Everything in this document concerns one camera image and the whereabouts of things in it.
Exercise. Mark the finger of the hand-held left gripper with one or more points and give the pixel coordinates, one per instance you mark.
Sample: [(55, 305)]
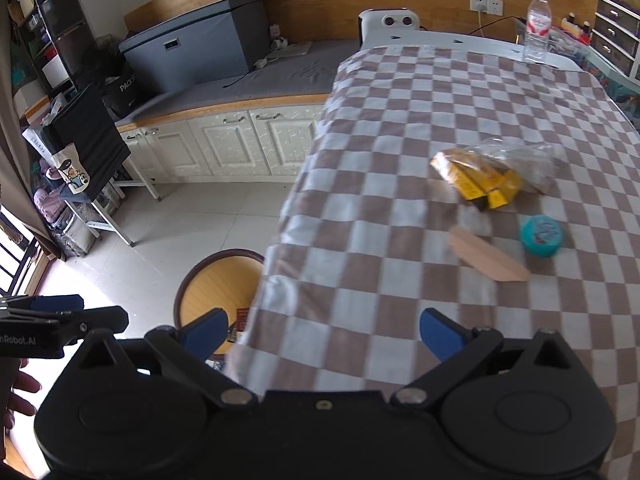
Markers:
[(100, 320), (55, 303)]

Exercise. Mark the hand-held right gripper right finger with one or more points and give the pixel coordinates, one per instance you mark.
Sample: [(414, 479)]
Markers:
[(440, 332)]

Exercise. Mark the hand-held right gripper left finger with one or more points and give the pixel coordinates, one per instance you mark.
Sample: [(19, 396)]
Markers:
[(207, 330)]

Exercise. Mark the yellow bin with brown rim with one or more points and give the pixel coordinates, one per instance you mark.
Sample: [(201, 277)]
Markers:
[(210, 285)]

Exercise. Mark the beige paper strip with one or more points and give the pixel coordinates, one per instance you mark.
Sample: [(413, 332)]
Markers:
[(487, 255)]

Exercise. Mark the teal round container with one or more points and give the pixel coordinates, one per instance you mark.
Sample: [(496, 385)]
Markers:
[(541, 236)]

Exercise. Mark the clear bag of yellow packets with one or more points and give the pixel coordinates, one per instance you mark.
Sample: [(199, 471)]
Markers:
[(492, 175)]

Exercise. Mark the person's left hand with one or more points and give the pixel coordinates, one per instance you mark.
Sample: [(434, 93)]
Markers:
[(27, 385)]

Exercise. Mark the black window railing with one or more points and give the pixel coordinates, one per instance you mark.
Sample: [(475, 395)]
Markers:
[(17, 255)]

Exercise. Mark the white metal stand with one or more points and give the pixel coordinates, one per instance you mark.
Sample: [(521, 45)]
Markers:
[(112, 220)]

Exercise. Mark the pink cloth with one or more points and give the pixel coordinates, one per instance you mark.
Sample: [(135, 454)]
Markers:
[(47, 200)]

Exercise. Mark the cartoon tote bag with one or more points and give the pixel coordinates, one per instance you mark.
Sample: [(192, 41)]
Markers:
[(72, 170)]

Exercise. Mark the beige curtain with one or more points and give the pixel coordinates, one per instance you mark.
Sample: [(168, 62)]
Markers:
[(15, 150)]

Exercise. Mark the white paper bag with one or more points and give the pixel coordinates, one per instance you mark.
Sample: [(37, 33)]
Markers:
[(37, 142)]

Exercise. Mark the black fabric basket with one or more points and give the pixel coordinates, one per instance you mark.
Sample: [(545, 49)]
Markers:
[(95, 135)]

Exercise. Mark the brown white checked tablecloth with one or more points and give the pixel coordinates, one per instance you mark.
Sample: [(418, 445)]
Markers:
[(400, 160)]

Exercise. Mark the cream cabinet unit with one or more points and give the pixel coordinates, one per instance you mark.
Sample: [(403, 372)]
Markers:
[(225, 140)]

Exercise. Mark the black bag with white print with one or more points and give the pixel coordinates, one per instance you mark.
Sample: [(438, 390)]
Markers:
[(122, 95)]

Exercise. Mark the dark mesh bundle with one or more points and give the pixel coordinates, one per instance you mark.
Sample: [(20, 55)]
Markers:
[(105, 60)]

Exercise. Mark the white power strip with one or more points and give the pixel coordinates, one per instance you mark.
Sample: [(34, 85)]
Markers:
[(261, 63)]

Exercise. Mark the black shelf rack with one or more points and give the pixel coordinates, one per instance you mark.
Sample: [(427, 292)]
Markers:
[(55, 25)]

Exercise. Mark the grey storage box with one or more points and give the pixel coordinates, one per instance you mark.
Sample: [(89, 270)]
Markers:
[(200, 45)]

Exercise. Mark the white flat book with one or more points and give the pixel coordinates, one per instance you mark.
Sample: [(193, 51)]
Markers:
[(295, 49)]

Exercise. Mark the teal printed cloth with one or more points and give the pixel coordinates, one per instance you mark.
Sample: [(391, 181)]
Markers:
[(617, 85)]

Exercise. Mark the white heater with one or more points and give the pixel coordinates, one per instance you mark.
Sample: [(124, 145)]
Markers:
[(385, 27)]

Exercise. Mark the clear water bottle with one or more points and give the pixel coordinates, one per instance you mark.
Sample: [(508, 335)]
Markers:
[(537, 30)]

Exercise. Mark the white drawer unit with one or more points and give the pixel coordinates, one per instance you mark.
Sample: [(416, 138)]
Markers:
[(617, 40)]

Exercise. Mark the white wall outlet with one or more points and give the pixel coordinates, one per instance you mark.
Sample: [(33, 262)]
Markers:
[(487, 5)]

